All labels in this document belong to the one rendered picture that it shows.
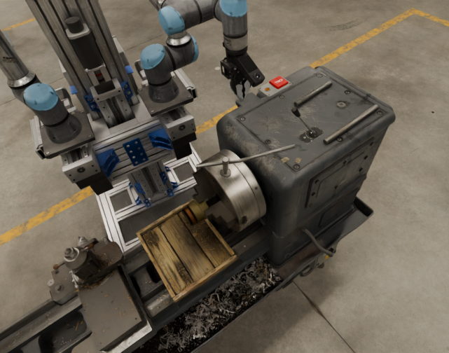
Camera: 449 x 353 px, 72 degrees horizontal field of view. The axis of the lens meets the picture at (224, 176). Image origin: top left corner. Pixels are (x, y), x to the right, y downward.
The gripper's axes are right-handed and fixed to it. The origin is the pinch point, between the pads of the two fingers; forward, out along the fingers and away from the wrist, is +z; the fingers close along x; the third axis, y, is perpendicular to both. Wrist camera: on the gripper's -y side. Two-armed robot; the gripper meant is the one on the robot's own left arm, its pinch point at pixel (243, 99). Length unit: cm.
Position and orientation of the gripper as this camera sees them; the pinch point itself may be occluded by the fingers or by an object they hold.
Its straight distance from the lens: 116.2
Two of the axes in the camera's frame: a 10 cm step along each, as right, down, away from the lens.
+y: -5.8, -6.2, 5.3
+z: 0.9, 5.9, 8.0
